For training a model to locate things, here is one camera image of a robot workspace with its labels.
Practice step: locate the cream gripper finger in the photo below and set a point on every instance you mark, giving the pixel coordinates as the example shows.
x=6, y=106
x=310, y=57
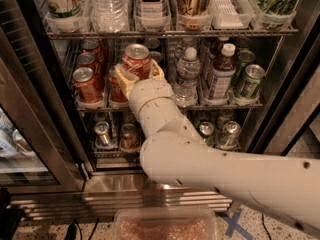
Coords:
x=126, y=80
x=156, y=71

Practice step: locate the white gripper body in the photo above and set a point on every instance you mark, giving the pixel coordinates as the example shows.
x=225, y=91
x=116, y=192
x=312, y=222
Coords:
x=150, y=91

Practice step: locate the red coke can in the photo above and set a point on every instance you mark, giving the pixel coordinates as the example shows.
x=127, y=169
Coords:
x=137, y=60
x=116, y=92

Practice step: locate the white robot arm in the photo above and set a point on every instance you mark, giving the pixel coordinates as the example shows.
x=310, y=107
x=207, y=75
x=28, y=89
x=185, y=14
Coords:
x=173, y=153

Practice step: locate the middle blue pepsi can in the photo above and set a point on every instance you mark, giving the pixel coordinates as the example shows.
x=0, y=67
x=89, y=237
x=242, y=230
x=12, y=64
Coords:
x=157, y=56

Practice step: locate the blue pepsi can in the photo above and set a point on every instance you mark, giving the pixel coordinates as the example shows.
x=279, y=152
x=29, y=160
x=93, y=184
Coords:
x=153, y=44
x=157, y=56

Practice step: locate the back blue pepsi can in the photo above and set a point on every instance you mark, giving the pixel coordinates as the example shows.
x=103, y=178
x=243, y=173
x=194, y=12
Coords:
x=153, y=44

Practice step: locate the clear water bottle middle shelf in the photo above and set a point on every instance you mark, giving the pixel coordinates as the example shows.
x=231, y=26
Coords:
x=187, y=72

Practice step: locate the front left red can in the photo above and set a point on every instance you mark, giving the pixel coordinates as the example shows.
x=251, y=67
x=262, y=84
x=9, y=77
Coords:
x=87, y=85

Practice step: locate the middle left red can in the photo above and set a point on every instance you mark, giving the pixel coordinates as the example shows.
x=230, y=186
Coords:
x=88, y=59

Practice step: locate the back left red can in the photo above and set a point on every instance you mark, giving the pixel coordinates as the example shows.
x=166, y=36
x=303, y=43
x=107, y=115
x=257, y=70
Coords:
x=94, y=46

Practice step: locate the brown can bottom shelf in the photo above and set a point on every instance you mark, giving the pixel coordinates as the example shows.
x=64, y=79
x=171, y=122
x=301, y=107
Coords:
x=129, y=138

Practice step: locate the white labelled bottle top shelf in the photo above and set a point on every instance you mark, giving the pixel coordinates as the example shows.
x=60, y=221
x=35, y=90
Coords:
x=152, y=14

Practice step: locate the silver can bottom shelf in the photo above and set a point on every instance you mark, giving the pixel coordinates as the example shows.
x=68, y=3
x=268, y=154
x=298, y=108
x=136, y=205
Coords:
x=102, y=131

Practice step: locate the left green can bottom shelf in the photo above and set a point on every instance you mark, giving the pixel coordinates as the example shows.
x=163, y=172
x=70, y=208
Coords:
x=206, y=130

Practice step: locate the large water bottle top shelf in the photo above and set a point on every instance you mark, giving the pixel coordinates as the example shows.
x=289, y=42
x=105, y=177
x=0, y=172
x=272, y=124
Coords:
x=109, y=16

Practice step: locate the right green can bottom shelf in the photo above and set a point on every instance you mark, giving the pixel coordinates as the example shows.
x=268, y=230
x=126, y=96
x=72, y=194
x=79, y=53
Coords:
x=229, y=134

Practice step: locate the stainless steel fridge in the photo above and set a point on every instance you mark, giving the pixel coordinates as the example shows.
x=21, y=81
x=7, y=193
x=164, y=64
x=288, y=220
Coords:
x=285, y=46

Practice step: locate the middle green can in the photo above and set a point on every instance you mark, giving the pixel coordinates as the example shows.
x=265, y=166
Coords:
x=244, y=58

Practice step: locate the front green can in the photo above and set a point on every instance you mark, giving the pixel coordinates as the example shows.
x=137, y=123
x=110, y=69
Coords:
x=249, y=82

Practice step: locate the glass fridge door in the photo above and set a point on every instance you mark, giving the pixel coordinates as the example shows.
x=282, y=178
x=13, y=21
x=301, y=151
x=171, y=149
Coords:
x=23, y=105

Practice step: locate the brown tea bottle white cap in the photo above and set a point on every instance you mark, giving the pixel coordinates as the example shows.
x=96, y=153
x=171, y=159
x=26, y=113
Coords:
x=221, y=72

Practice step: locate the empty white plastic tray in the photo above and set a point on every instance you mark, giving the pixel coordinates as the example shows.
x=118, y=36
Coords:
x=231, y=14

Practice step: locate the clear plastic bin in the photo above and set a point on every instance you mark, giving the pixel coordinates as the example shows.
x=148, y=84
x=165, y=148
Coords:
x=165, y=223

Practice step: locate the blue tape cross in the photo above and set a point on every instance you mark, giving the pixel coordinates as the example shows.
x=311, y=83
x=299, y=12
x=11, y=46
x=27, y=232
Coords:
x=233, y=226

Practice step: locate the black cable plug left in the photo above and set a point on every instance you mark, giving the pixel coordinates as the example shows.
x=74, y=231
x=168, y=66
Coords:
x=73, y=232

